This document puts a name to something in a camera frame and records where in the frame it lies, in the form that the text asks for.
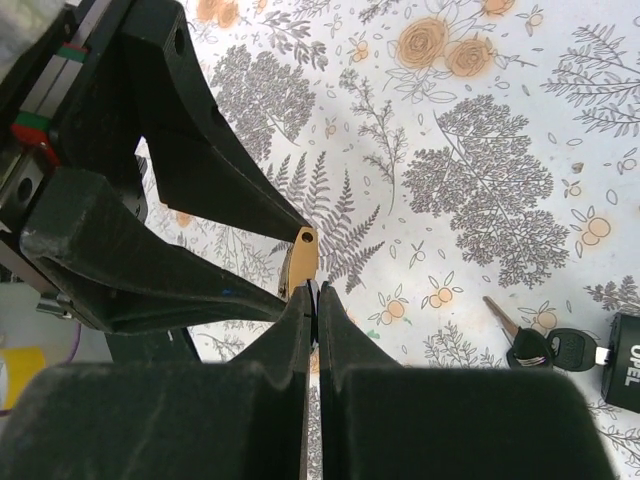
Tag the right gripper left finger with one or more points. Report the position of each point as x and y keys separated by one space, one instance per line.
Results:
x=243 y=419

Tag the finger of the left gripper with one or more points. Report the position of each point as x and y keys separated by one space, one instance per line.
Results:
x=118 y=276
x=201 y=167

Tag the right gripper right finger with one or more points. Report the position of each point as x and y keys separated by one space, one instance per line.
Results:
x=382 y=420

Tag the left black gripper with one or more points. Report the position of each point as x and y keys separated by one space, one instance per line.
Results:
x=66 y=100

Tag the brass padlock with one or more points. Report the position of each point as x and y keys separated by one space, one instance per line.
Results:
x=300 y=263

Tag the black-headed key bunch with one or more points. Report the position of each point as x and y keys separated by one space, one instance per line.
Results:
x=568 y=349

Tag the orange black padlock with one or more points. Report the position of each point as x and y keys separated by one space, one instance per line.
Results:
x=620 y=380

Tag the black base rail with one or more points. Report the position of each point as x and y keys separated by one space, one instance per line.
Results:
x=174 y=345

